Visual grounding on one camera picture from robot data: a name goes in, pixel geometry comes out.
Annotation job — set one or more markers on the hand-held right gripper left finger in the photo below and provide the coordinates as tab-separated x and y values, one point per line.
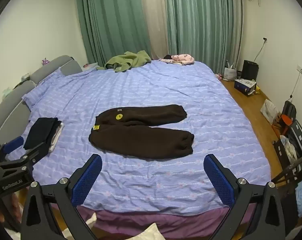
87	180

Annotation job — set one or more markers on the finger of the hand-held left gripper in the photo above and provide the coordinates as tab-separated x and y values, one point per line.
33	153
13	143

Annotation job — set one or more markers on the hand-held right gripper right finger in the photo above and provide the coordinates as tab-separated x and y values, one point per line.
219	180

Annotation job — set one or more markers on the dark brown pants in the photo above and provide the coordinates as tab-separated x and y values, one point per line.
141	140

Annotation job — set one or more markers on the black folded garment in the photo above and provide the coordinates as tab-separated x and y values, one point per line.
40	132

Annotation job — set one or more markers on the white folded garment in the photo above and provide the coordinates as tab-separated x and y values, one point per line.
57	135

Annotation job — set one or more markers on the grey padded headboard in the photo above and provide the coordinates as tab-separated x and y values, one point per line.
13	97

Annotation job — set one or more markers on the blue floral pillow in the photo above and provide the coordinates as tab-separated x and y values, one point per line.
40	90

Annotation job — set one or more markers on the purple bed skirt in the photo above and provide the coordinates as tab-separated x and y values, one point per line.
153	215

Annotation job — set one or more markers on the white cloth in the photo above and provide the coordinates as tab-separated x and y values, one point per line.
148	232

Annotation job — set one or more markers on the white plastic bag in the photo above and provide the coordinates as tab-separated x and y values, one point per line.
268	111

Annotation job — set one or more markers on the small purple toy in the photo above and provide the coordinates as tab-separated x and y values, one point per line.
45	60

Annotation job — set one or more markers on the black chair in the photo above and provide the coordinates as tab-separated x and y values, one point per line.
299	135

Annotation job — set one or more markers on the blue cardboard box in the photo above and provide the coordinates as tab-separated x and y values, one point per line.
244	86

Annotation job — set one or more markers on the black backpack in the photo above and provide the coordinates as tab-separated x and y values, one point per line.
289	108

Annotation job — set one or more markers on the white tote bag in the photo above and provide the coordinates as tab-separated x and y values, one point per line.
230	73

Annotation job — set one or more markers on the blue floral bed sheet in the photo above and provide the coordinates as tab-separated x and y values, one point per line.
166	87

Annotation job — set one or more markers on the black floor appliance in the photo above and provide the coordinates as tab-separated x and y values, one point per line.
249	70

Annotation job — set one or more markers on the pink printed garment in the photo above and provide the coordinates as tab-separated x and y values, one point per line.
181	58

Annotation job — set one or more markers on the olive green garment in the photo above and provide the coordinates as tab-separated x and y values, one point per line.
131	60

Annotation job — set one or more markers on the beige sheer curtain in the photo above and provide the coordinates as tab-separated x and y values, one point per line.
154	17

